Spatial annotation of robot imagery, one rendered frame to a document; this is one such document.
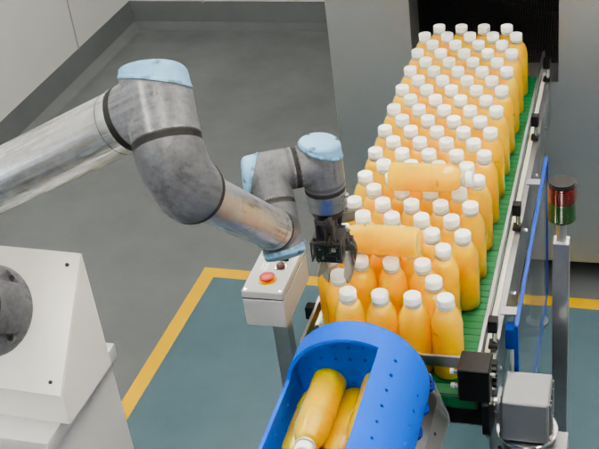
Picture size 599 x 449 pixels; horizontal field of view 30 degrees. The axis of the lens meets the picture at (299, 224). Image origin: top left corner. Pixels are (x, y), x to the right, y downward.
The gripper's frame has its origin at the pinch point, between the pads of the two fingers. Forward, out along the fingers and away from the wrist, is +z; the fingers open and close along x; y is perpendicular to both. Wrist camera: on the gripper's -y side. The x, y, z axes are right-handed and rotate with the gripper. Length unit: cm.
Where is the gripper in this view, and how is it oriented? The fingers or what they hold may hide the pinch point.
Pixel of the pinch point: (338, 275)
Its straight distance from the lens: 257.8
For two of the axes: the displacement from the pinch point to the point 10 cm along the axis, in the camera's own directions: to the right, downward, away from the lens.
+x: 9.6, 0.5, -2.8
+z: 1.1, 8.4, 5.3
